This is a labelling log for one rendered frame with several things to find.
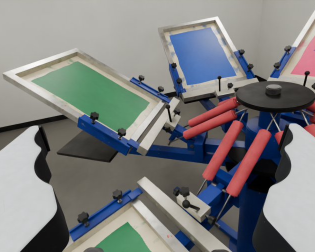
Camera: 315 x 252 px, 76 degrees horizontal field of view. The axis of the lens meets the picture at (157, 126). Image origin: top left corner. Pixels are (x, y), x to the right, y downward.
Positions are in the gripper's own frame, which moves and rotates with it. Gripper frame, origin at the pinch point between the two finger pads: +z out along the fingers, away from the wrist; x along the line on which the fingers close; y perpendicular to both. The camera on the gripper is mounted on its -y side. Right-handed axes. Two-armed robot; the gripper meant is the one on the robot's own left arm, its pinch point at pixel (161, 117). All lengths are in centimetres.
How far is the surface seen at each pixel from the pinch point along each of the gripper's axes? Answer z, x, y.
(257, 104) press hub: 67, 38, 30
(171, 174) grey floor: 168, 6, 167
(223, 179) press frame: 54, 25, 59
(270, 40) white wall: 400, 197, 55
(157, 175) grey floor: 168, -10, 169
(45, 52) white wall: 361, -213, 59
